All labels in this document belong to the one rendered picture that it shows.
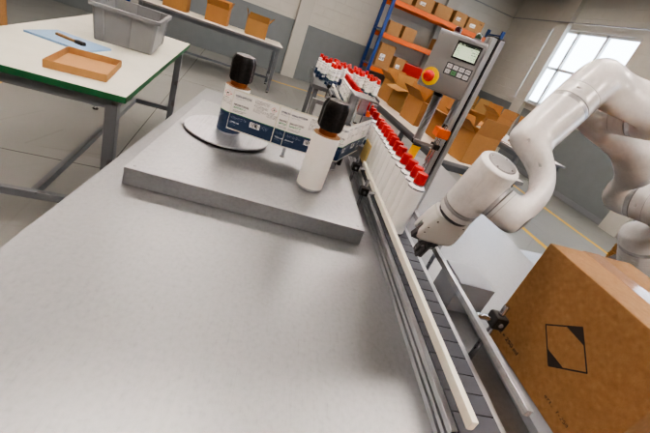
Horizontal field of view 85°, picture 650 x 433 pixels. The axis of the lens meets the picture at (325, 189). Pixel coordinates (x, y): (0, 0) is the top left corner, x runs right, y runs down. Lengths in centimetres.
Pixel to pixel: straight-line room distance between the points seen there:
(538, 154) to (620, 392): 43
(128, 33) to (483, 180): 239
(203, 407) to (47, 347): 24
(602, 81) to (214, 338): 91
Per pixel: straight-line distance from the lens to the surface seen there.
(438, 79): 131
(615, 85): 98
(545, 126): 86
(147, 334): 69
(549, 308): 89
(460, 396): 71
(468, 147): 293
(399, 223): 109
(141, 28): 270
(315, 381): 69
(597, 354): 83
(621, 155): 120
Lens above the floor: 136
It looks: 24 degrees down
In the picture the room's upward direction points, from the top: 21 degrees clockwise
